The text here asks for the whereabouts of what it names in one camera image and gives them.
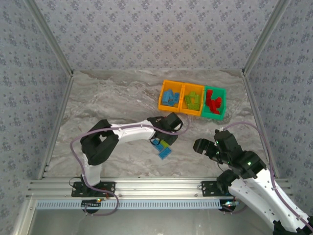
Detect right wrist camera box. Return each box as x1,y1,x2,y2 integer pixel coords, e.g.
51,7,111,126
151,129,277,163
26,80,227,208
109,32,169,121
217,126,230,138

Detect orange plastic bin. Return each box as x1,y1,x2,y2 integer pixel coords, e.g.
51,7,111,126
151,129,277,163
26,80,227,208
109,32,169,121
158,80,184,113
179,82,205,117

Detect slotted white cable duct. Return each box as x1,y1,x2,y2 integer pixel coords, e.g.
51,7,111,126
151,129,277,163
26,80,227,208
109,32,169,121
36,199,236,210

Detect small black controller board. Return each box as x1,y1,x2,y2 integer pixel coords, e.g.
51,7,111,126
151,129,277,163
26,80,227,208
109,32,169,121
220,199,239,212
81,198,103,208

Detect wide aluminium frame rail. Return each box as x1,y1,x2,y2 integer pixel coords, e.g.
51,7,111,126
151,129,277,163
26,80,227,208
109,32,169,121
26,178,293,199

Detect aluminium frame post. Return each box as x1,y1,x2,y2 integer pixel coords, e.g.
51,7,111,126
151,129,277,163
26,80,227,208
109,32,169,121
24,0,75,76
242,0,293,76

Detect green plastic bin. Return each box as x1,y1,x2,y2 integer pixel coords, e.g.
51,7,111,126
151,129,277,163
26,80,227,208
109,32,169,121
201,85,227,121

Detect thin aluminium table rail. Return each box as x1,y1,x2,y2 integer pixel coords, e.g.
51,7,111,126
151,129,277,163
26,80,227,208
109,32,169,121
72,68,245,73

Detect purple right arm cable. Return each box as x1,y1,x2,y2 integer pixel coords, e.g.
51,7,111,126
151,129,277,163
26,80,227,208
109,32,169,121
221,121,313,228

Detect aluminium table side rail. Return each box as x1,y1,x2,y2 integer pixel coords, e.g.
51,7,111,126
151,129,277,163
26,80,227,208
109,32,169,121
242,72,281,179
38,72,75,181

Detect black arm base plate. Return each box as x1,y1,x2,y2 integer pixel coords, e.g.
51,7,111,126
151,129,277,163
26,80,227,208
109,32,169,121
201,181,235,197
71,181,116,198

